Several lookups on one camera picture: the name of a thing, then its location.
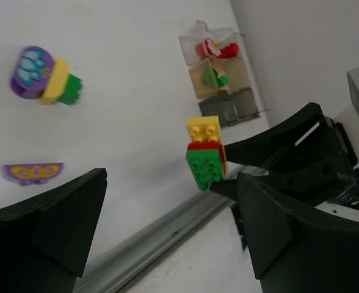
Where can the small red lego brick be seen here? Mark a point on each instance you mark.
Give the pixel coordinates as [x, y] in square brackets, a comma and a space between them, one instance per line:
[230, 51]

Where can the long yellow lego plate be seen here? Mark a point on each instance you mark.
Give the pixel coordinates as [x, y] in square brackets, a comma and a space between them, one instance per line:
[204, 129]

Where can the green square lego brick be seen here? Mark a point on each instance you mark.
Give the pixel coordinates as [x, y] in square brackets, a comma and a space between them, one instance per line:
[221, 79]
[209, 78]

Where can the aluminium front rail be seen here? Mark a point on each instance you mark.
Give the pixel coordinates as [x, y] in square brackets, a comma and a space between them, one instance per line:
[122, 265]

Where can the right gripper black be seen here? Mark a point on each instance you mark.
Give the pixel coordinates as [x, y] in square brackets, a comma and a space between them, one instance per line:
[330, 175]

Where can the amber plastic container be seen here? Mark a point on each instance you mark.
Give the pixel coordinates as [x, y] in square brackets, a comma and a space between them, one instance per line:
[234, 68]

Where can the red curved lego brick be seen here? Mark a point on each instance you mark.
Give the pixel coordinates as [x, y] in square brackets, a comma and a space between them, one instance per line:
[211, 146]

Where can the yellow half round lego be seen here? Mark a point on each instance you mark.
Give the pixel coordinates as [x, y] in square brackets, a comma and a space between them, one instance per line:
[56, 84]

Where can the red flower lego piece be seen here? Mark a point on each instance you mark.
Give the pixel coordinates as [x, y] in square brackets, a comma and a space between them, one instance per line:
[207, 48]

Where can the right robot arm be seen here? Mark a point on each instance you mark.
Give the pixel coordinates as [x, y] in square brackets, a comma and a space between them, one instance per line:
[295, 158]

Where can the purple butterfly half lego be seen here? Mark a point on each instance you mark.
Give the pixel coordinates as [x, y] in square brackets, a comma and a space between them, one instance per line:
[27, 174]

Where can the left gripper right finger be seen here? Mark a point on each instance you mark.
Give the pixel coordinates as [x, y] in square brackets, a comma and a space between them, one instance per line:
[295, 247]

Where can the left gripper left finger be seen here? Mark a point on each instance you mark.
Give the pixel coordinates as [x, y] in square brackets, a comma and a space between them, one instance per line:
[45, 240]

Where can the purple round flower lego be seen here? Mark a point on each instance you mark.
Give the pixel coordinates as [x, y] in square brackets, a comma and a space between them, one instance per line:
[31, 73]

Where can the small green lego brick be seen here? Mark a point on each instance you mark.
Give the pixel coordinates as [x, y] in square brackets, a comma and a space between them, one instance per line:
[72, 91]

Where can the green lego plate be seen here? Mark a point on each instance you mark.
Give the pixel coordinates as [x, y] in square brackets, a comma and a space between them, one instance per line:
[206, 167]

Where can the clear plastic container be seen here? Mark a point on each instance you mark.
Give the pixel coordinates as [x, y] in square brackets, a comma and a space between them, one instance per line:
[200, 31]

